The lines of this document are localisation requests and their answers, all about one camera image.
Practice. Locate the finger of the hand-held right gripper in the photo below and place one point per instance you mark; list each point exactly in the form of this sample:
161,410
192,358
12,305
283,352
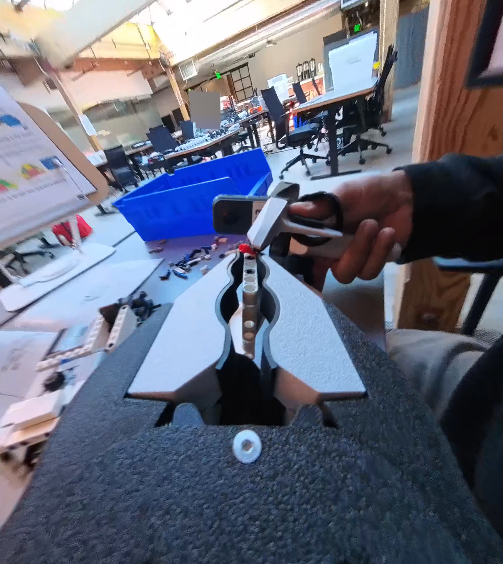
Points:
267,220
286,191

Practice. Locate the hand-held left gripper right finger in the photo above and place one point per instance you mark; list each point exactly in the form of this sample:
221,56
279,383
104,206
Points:
313,348

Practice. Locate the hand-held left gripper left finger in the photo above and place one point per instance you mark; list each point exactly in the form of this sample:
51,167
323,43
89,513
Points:
181,348

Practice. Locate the red lego pin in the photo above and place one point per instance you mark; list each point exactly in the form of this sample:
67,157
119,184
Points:
246,249

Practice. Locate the white lego beam with holes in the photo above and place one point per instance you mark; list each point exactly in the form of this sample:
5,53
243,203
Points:
250,286

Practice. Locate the person's right forearm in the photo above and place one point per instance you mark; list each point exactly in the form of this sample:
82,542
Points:
467,207

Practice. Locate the scattered small lego pieces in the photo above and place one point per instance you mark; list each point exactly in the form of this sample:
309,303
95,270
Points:
192,258

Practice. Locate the white and green lego truck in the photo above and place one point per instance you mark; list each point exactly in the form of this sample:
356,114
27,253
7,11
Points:
31,409

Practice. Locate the person's right hand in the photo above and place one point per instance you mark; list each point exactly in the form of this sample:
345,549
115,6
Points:
375,198

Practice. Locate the blue plastic bin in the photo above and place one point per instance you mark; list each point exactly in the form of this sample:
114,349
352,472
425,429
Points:
167,211

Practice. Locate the long cluttered work table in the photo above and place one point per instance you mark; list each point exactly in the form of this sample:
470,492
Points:
203,143

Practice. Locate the white paper stack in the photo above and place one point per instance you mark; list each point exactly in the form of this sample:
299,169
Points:
92,291

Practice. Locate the wooden desk with black legs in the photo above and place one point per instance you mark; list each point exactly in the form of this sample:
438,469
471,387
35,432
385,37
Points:
335,94

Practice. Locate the person's grey pants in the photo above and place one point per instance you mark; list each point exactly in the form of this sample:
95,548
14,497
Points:
427,365

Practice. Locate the white board on stand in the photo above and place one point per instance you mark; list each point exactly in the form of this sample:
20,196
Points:
352,61

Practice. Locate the red bag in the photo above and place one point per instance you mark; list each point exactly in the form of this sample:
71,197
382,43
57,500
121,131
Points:
72,229

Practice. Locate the person's black top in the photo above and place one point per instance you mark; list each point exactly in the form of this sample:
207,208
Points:
498,418

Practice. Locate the instruction clipboard on stand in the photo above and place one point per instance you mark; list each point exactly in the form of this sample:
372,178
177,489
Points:
13,176

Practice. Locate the black framed tag sign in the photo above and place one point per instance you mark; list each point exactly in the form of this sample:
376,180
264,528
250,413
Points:
480,44

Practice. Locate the wooden post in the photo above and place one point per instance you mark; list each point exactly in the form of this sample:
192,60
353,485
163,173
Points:
454,110

